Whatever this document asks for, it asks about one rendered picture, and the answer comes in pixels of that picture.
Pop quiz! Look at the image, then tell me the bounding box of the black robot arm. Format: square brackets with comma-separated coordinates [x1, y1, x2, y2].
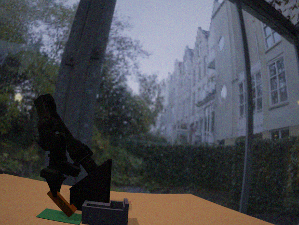
[34, 93, 99, 177]

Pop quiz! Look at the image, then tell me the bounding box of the orange l-shaped part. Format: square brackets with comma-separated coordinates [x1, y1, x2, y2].
[47, 190, 77, 217]

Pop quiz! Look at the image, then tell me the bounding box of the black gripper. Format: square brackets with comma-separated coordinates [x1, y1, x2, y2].
[40, 152, 69, 197]

